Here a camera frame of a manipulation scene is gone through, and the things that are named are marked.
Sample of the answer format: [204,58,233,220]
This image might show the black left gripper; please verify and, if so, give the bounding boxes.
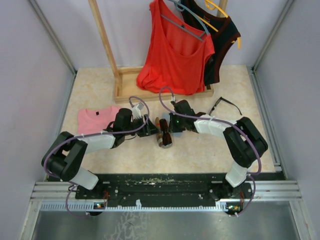
[123,114,162,138]

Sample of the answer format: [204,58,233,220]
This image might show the tortoiseshell brown sunglasses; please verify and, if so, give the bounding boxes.
[159,118,173,148]

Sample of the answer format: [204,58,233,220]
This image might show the plaid brown glasses case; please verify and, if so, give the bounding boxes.
[154,117,163,148]

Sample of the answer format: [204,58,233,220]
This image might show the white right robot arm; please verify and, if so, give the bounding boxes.
[169,100,269,198]

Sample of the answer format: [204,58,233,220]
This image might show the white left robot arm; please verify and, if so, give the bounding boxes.
[41,108,160,199]

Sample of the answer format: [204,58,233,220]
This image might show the light blue cloth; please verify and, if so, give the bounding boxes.
[162,112,183,138]

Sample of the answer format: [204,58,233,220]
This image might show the wooden clothes rack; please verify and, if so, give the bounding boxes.
[88,0,214,104]

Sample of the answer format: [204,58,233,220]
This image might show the folded pink t-shirt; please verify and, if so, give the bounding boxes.
[77,106,121,135]

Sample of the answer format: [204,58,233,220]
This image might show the red tank top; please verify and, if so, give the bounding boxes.
[136,0,215,95]

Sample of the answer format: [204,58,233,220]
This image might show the black maroon-trimmed tank top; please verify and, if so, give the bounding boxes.
[181,0,241,86]

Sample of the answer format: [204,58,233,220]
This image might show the grey-blue plastic hanger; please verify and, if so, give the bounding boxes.
[160,0,211,42]

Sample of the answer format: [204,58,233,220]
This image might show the yellow plastic hanger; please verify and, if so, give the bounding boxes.
[199,0,242,50]

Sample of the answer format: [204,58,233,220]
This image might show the black frame sunglasses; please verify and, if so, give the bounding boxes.
[208,96,243,117]

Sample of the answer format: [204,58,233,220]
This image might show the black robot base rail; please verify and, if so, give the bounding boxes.
[65,173,256,216]

